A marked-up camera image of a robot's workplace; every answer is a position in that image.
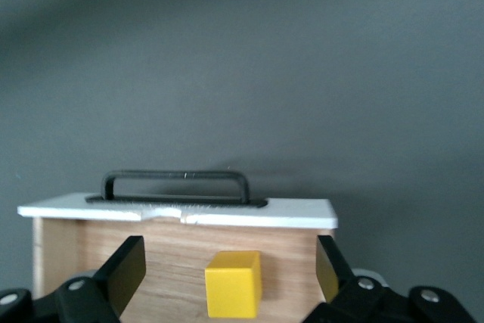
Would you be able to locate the yellow cube block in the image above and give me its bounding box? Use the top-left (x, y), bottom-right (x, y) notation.
top-left (204, 250), bottom-right (262, 319)

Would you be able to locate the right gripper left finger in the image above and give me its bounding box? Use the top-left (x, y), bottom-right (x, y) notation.
top-left (54, 234), bottom-right (147, 323)

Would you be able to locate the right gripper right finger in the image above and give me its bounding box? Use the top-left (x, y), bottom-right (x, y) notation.
top-left (306, 234), bottom-right (394, 323)

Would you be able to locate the white-front wooden drawer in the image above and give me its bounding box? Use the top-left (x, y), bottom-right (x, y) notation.
top-left (17, 192), bottom-right (338, 323)

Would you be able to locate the black drawer handle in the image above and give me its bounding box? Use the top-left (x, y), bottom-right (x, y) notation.
top-left (85, 169), bottom-right (269, 210)

